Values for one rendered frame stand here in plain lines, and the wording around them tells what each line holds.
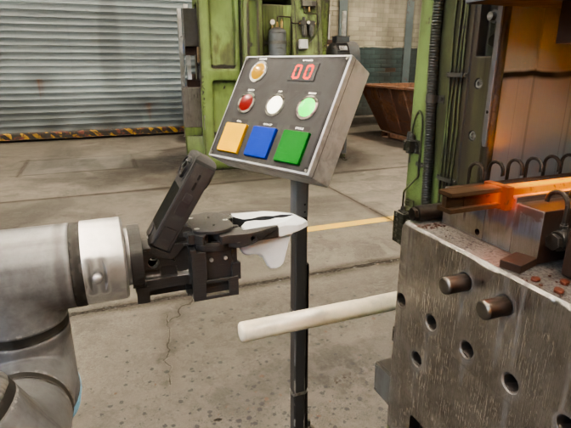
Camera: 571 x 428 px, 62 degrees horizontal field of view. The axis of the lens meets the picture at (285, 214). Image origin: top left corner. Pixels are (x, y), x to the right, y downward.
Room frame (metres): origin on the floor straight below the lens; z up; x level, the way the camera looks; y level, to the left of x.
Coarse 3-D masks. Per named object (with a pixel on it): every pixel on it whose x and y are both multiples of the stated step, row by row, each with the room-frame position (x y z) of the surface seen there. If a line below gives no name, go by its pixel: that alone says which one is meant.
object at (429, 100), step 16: (432, 16) 1.05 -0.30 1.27; (432, 32) 1.05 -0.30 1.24; (432, 48) 1.04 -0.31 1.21; (432, 64) 1.04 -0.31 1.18; (432, 80) 1.04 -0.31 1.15; (432, 96) 1.03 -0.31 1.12; (432, 112) 1.04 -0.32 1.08; (432, 128) 1.03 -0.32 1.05; (432, 144) 1.03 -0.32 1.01; (432, 160) 1.03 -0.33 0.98
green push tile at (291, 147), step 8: (288, 136) 1.04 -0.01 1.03; (296, 136) 1.03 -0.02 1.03; (304, 136) 1.01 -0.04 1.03; (280, 144) 1.04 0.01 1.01; (288, 144) 1.03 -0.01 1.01; (296, 144) 1.02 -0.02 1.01; (304, 144) 1.00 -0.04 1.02; (280, 152) 1.03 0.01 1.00; (288, 152) 1.02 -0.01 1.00; (296, 152) 1.01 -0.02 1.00; (280, 160) 1.02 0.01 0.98; (288, 160) 1.01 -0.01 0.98; (296, 160) 0.99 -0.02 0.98
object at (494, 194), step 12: (540, 180) 0.72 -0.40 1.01; (552, 180) 0.72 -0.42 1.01; (564, 180) 0.72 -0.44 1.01; (444, 192) 0.64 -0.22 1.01; (456, 192) 0.63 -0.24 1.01; (468, 192) 0.64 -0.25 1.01; (480, 192) 0.64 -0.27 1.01; (492, 192) 0.65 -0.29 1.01; (504, 192) 0.65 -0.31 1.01; (516, 192) 0.67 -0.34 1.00; (528, 192) 0.68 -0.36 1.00; (444, 204) 0.64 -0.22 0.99; (456, 204) 0.64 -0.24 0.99; (468, 204) 0.65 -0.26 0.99; (480, 204) 0.65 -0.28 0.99; (492, 204) 0.65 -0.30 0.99; (504, 204) 0.65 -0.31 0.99
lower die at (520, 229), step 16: (544, 176) 0.87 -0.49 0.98; (560, 176) 0.83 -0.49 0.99; (544, 192) 0.68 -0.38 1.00; (496, 208) 0.68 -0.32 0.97; (512, 208) 0.66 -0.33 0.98; (528, 208) 0.63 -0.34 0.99; (544, 208) 0.62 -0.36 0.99; (560, 208) 0.62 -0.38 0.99; (448, 224) 0.78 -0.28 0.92; (464, 224) 0.74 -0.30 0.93; (480, 224) 0.71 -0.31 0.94; (496, 224) 0.68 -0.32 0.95; (512, 224) 0.65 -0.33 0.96; (528, 224) 0.63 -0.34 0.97; (544, 224) 0.61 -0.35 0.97; (496, 240) 0.67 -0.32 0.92; (512, 240) 0.65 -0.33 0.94; (528, 240) 0.62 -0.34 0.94; (544, 240) 0.61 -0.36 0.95; (544, 256) 0.61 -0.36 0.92; (560, 256) 0.62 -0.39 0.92
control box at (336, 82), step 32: (256, 64) 1.25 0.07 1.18; (288, 64) 1.18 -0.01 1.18; (320, 64) 1.11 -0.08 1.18; (352, 64) 1.06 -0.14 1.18; (256, 96) 1.19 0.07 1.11; (288, 96) 1.12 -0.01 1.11; (320, 96) 1.06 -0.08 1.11; (352, 96) 1.07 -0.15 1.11; (288, 128) 1.07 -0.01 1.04; (320, 128) 1.01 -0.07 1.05; (224, 160) 1.18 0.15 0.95; (256, 160) 1.08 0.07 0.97; (320, 160) 0.99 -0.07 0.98
